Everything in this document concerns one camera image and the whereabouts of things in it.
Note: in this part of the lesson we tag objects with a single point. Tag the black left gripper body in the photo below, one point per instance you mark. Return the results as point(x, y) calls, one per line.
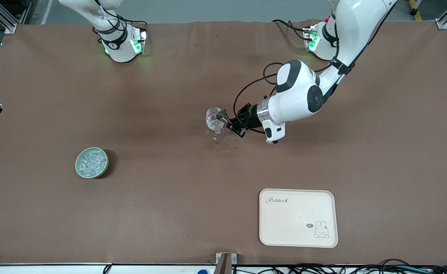
point(251, 115)

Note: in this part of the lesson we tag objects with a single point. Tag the clear ice cubes pile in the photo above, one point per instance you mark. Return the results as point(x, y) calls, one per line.
point(92, 163)

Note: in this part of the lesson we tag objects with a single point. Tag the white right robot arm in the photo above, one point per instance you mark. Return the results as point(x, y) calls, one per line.
point(122, 51)

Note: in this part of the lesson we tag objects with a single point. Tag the clear wine glass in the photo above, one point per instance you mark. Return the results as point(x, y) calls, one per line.
point(214, 125)

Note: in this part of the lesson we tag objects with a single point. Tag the brown table cover sheet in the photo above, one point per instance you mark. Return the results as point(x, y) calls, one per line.
point(170, 95)

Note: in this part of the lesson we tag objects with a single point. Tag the green ceramic bowl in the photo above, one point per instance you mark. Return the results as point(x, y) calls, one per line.
point(77, 167)

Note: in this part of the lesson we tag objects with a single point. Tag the cream rabbit print tray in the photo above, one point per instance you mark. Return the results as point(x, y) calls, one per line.
point(284, 220)

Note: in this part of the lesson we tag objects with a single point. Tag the black caster wheel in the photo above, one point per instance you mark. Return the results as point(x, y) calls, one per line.
point(414, 12)

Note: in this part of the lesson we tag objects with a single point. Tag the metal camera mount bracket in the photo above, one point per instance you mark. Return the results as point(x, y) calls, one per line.
point(225, 262)

